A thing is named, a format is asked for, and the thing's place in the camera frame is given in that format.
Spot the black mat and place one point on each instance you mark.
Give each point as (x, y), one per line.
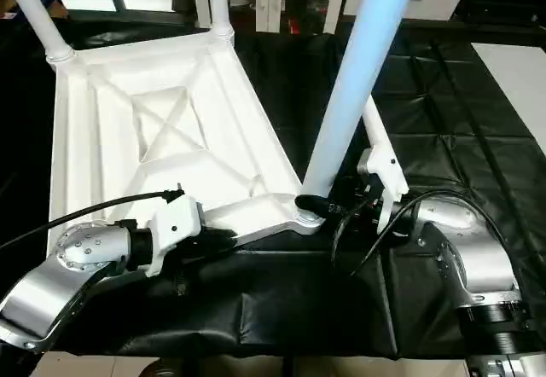
(384, 300)

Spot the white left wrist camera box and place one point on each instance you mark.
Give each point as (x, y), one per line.
(171, 222)

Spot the grey left robot foot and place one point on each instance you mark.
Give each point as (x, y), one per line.
(171, 368)

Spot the white plastic table top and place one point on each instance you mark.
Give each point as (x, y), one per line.
(153, 121)

